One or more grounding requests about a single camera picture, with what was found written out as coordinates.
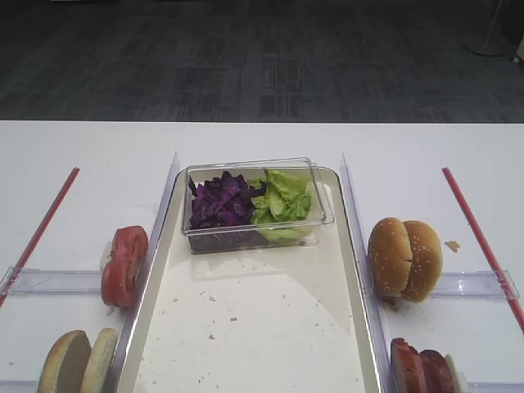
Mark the pale bottom bun slice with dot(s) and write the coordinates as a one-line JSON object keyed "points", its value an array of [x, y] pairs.
{"points": [[99, 361]]}

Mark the green lettuce leaves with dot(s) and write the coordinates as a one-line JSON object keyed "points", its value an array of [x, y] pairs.
{"points": [[285, 198]]}

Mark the red tomato slices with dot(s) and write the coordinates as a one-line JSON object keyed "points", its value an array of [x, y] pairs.
{"points": [[128, 250]]}

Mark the bread crumb piece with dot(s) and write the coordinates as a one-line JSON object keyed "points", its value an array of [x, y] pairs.
{"points": [[453, 245]]}

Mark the front red meat patty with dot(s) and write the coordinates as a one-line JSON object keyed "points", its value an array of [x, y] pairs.
{"points": [[407, 366]]}

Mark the rear dark meat patty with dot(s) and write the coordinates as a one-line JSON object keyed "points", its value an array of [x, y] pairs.
{"points": [[438, 376]]}

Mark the clear tomato pusher track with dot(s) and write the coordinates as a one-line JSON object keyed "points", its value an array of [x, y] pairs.
{"points": [[25, 282]]}

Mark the clear plastic salad container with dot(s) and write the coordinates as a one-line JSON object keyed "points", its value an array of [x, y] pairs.
{"points": [[247, 237]]}

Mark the shredded purple cabbage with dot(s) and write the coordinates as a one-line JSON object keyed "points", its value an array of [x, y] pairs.
{"points": [[223, 201]]}

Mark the silver metal tray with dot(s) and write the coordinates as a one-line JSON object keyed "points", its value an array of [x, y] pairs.
{"points": [[288, 319]]}

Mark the left sesame top bun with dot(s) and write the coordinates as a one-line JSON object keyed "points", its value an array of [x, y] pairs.
{"points": [[390, 257]]}

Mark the sesame bun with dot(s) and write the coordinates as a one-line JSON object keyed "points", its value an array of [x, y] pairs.
{"points": [[427, 261], [390, 257]]}

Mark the right sesame top bun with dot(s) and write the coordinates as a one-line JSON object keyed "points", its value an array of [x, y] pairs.
{"points": [[427, 261]]}

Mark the clear top bun track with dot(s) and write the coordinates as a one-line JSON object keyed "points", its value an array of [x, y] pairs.
{"points": [[487, 285]]}

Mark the brown bottom bun slice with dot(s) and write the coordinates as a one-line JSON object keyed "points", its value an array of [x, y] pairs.
{"points": [[64, 367]]}

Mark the white patty pusher block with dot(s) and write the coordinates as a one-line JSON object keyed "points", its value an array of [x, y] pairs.
{"points": [[460, 383]]}

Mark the clear patty pusher track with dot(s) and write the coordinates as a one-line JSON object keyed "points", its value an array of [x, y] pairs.
{"points": [[494, 387]]}

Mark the white stand base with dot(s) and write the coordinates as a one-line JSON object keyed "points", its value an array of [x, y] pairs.
{"points": [[494, 41]]}

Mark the right red rail strip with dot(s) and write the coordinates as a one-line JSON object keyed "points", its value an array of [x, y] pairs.
{"points": [[483, 245]]}

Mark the red rail strip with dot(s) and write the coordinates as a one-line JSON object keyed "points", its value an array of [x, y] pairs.
{"points": [[483, 245], [34, 240]]}

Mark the left red rail strip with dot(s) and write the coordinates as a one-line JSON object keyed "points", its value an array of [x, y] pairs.
{"points": [[34, 240]]}

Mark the right clear divider rail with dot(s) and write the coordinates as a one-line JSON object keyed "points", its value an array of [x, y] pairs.
{"points": [[383, 375]]}

